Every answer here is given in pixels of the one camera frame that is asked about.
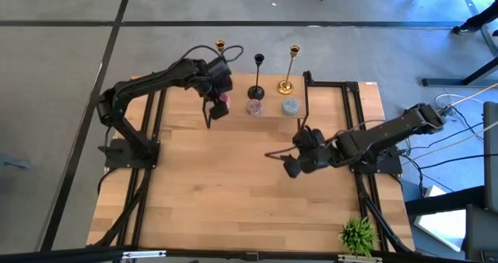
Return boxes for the black desk foot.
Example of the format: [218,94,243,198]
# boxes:
[404,184,487,217]
[422,55,498,88]

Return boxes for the green fern in white pot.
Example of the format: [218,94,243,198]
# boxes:
[338,215,379,259]

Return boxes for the person's leg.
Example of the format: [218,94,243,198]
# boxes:
[451,0,498,36]

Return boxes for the gold candlestick holder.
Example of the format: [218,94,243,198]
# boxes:
[215,39,227,61]
[276,44,301,96]

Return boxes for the black aluminium rig frame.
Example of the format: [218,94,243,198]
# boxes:
[0,70,482,263]

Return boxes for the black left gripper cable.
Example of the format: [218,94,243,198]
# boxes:
[181,44,245,64]

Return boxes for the tan floor cable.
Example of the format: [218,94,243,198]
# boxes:
[437,82,498,114]

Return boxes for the maroon patterned candle tin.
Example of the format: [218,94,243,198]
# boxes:
[245,98,265,117]

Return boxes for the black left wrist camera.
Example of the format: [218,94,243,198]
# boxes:
[207,57,231,76]

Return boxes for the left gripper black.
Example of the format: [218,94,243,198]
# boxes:
[200,75,234,121]

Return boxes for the silver aluminium bracket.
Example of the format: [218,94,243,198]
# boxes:
[121,250,167,260]
[337,254,383,263]

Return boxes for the teal patterned candle tin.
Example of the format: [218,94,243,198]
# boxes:
[281,97,300,117]

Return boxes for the grey box panel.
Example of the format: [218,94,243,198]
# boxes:
[482,101,498,213]

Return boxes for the wooden shelf riser black legs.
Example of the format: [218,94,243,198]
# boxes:
[201,67,314,134]

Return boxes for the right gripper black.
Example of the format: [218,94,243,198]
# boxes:
[282,126,338,180]

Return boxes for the black floor cable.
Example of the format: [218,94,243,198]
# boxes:
[404,152,498,170]

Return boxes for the white flat board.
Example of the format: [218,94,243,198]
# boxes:
[412,184,468,253]

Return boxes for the black candlestick holder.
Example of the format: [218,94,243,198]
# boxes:
[247,53,266,101]

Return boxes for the grey flat floor object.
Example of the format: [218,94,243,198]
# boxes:
[0,153,31,170]

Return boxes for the white coiled cable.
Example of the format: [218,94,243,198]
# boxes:
[434,93,486,110]

